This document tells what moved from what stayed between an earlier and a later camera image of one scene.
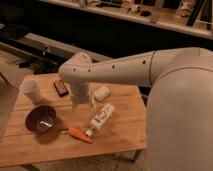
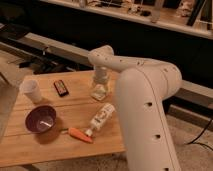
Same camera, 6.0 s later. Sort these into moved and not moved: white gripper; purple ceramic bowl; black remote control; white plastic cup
Moved: white gripper
Not moved: white plastic cup; black remote control; purple ceramic bowl
